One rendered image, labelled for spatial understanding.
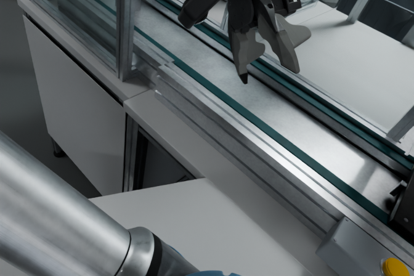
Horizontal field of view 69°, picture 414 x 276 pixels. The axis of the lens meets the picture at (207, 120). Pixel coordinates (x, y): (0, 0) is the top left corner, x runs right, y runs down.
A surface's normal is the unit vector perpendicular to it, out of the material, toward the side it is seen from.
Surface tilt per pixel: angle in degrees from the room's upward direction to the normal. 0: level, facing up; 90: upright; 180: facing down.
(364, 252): 0
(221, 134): 90
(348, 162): 0
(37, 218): 41
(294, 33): 17
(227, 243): 0
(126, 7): 90
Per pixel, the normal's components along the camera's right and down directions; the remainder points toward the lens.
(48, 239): 0.51, 0.01
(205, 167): 0.22, -0.70
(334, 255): -0.66, 0.41
